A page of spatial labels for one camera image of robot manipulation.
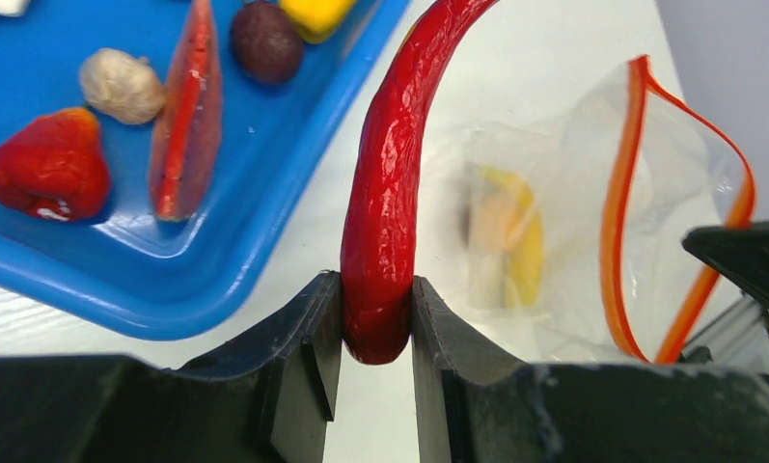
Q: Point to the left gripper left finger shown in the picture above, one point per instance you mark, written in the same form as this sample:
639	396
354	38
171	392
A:
267	395

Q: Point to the clear zip bag orange zipper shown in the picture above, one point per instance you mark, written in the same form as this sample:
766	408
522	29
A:
619	179

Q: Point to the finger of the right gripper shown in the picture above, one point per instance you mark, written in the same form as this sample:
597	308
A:
740	255

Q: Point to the red toy watermelon slice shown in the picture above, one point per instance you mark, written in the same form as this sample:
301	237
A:
187	134

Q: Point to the dark purple toy fruit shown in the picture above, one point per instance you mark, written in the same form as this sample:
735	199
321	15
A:
265	43

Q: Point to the yellow toy banana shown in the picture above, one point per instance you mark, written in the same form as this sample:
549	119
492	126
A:
505	240

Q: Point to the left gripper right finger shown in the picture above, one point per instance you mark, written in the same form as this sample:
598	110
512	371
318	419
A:
475	402

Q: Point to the yellow toy pepper slice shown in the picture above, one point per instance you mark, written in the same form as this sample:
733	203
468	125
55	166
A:
316	20

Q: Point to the red toy wax apple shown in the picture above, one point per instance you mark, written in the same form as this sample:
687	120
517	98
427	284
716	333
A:
54	168

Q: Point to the white toy mushroom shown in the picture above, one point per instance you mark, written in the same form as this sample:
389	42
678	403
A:
13	8

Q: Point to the beige toy garlic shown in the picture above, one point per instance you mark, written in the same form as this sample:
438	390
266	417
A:
123	87

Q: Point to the red toy chili pepper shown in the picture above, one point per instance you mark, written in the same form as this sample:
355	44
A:
379	235

